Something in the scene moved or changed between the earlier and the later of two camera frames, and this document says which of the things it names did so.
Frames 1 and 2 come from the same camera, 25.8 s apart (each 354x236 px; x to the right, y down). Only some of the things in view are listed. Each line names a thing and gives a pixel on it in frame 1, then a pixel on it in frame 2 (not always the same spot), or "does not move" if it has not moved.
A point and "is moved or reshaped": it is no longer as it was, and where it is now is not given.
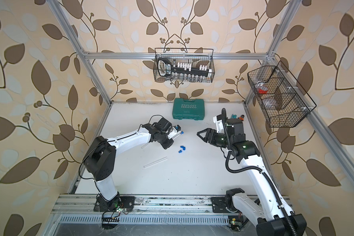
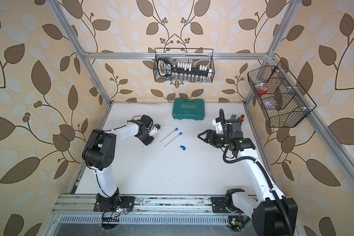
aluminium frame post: (291, 11) does not move
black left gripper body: (165, 142) -> (146, 138)
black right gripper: (210, 132) does not move
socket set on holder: (165, 68) does not move
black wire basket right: (283, 100) does not move
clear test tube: (176, 135) is moved or reshaped
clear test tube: (156, 162) is moved or reshaped
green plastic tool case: (188, 109) does not move
